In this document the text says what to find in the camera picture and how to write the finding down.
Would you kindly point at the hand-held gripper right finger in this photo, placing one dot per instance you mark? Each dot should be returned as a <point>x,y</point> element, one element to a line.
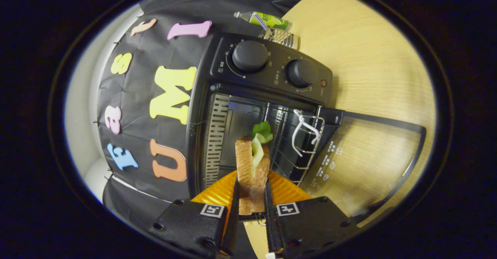
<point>310,224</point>

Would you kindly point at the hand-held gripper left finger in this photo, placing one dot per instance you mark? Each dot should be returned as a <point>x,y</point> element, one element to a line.
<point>194,224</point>

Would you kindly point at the sandwich with lettuce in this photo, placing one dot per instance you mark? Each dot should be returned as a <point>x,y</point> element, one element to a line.
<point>244,162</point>

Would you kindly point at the black toaster oven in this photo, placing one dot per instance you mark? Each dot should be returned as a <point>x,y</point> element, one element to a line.
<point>268,68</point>

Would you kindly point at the clear patterned glass cup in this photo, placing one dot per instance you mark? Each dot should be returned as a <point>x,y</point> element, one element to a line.
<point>281,37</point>

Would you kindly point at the green label plastic bottle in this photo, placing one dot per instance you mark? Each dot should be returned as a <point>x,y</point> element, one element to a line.
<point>271,19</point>

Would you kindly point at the striped straw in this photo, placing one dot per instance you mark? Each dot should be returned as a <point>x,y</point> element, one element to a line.
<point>259,21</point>

